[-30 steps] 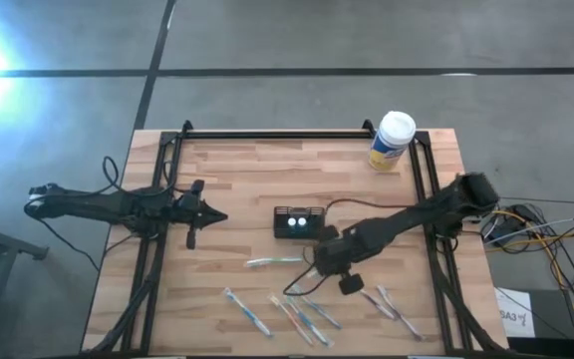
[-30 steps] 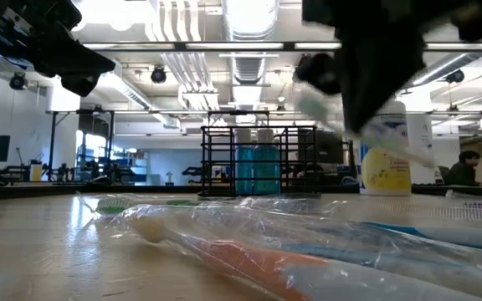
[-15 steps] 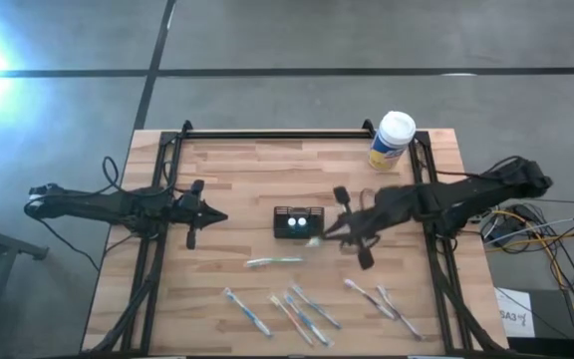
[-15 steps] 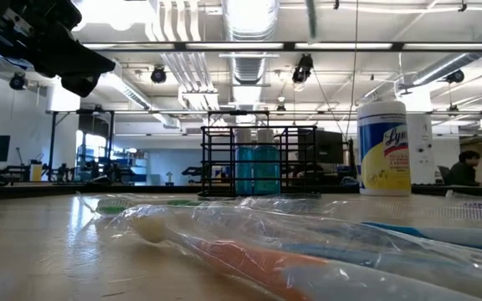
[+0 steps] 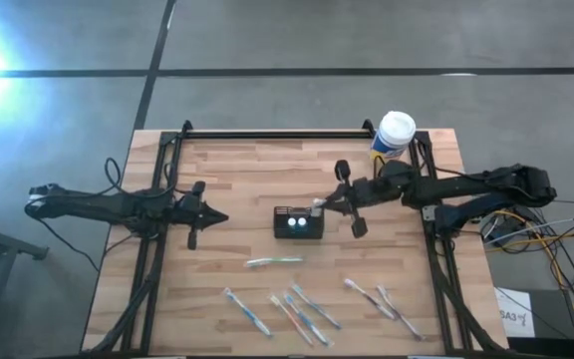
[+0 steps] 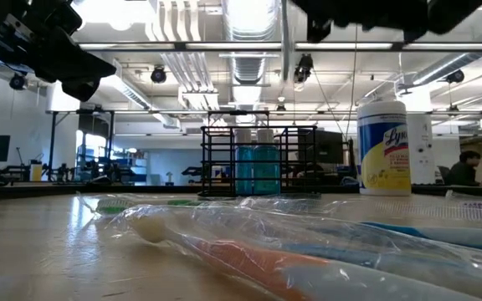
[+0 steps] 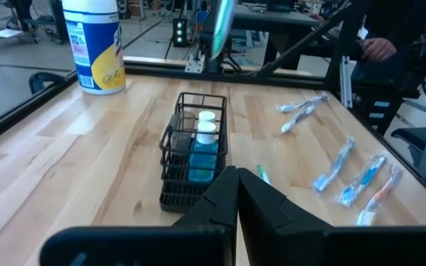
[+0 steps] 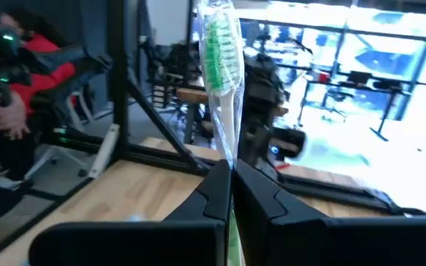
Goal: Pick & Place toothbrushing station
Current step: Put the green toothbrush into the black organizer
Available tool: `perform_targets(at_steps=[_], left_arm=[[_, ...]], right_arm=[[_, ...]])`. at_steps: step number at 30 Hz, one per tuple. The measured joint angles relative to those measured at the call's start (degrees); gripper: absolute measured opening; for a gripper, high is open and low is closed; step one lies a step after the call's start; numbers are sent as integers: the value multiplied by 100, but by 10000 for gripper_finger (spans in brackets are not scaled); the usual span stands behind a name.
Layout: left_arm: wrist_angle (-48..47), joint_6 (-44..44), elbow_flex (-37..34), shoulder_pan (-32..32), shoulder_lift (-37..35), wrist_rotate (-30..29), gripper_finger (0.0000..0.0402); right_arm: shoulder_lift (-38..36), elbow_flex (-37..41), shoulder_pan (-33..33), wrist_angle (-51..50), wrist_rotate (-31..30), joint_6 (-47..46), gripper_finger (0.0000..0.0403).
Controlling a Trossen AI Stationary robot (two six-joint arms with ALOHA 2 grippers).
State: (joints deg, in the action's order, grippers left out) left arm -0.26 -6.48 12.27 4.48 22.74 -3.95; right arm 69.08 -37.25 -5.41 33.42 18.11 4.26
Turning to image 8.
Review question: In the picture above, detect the person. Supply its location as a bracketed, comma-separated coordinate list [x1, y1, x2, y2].
[0, 9, 79, 178]

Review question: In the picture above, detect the black aluminium table frame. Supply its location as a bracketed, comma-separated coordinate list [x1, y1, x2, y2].
[107, 0, 426, 217]

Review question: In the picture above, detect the green bristle toothbrush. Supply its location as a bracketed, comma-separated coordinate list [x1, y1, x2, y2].
[197, 0, 246, 266]

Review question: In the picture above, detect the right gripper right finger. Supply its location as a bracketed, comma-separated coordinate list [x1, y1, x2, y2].
[233, 158, 426, 266]

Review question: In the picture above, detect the black background desk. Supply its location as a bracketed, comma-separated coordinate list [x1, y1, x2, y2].
[296, 69, 412, 143]

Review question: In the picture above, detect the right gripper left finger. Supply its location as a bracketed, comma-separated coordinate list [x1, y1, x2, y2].
[29, 158, 233, 266]

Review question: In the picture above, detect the white chair base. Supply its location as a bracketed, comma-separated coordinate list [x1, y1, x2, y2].
[24, 123, 121, 182]

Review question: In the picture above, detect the wooden background table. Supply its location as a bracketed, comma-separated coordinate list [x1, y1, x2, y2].
[175, 87, 290, 117]

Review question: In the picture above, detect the person's hand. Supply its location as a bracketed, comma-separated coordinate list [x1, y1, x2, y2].
[0, 91, 31, 142]

